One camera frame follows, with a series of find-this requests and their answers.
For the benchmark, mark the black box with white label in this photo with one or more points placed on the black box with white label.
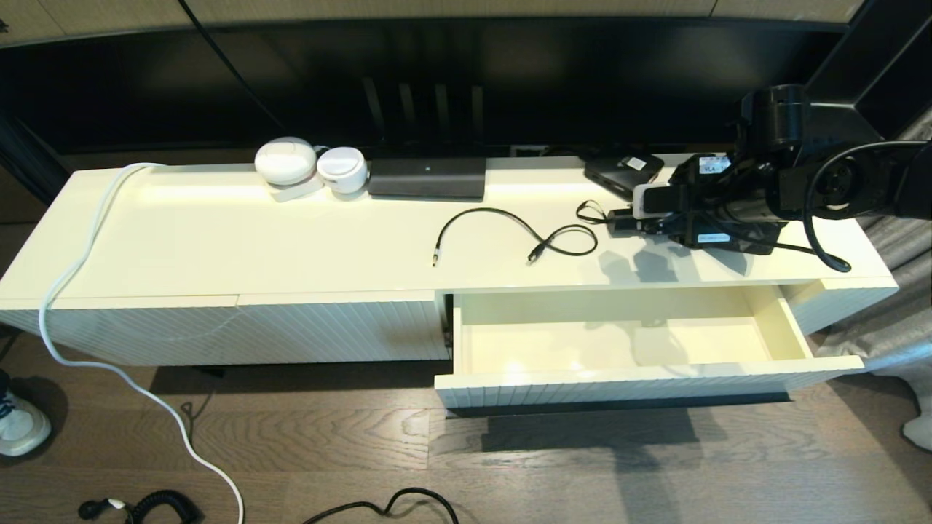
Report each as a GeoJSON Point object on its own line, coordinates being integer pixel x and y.
{"type": "Point", "coordinates": [615, 173]}

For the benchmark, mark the black shelf unit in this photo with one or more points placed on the black shelf unit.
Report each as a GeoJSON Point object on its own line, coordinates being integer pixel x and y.
{"type": "Point", "coordinates": [29, 160]}
{"type": "Point", "coordinates": [895, 44]}

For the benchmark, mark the black television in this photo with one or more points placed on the black television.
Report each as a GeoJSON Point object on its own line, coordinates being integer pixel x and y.
{"type": "Point", "coordinates": [510, 87]}

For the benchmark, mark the large white dome device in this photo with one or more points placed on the large white dome device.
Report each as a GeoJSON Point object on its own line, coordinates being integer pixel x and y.
{"type": "Point", "coordinates": [285, 161]}

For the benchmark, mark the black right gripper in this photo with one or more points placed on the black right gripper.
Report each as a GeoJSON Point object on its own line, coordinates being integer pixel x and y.
{"type": "Point", "coordinates": [735, 204]}

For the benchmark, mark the white TV cabinet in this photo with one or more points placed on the white TV cabinet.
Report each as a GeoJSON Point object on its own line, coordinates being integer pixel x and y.
{"type": "Point", "coordinates": [291, 241]}

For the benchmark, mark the small white round device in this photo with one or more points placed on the small white round device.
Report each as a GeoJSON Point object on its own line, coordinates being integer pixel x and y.
{"type": "Point", "coordinates": [342, 171]}

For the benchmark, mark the black router with antennas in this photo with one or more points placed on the black router with antennas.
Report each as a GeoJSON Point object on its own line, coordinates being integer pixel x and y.
{"type": "Point", "coordinates": [426, 178]}

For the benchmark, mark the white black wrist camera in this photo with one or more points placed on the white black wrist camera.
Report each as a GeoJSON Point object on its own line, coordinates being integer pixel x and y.
{"type": "Point", "coordinates": [652, 200]}

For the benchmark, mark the white sneaker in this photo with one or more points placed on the white sneaker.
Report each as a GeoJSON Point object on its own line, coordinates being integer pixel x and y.
{"type": "Point", "coordinates": [22, 429]}

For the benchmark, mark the white fluted drawer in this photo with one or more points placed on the white fluted drawer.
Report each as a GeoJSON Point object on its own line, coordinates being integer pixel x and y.
{"type": "Point", "coordinates": [619, 342]}

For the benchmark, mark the black umbrella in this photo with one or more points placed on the black umbrella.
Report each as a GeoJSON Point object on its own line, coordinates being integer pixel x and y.
{"type": "Point", "coordinates": [620, 218]}

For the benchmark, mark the grey curtain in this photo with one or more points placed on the grey curtain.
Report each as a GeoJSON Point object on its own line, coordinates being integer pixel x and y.
{"type": "Point", "coordinates": [903, 291]}

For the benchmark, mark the white flat device base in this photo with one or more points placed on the white flat device base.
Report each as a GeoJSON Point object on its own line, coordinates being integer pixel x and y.
{"type": "Point", "coordinates": [295, 193]}

